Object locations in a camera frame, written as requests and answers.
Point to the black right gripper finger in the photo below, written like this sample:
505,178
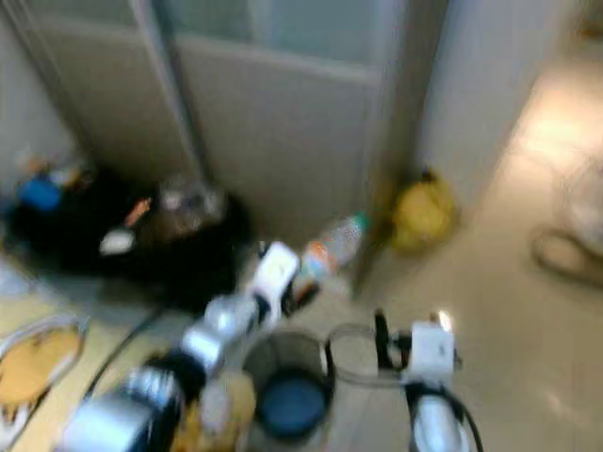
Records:
382,341

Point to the clear plastic bottle green cap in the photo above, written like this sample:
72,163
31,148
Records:
334,245

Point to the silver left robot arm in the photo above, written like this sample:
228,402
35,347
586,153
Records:
122,424

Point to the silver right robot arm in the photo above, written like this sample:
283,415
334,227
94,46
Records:
438,426

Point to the round grey waste bin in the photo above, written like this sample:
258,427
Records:
287,391

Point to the black rubbish bag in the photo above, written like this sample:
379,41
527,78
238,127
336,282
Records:
188,268

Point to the yellow bag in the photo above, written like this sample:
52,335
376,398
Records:
422,217

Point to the clear plastic container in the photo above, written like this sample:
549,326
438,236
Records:
190,201

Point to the grey door with glass pane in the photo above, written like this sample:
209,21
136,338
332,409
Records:
283,141

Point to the white and yellow slipper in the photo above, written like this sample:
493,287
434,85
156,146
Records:
38,369

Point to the blue round object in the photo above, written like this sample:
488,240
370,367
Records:
40,193

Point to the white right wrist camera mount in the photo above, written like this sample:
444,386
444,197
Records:
431,350

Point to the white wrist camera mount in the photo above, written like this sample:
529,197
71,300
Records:
278,271
431,350

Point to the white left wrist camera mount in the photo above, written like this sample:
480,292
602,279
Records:
278,271

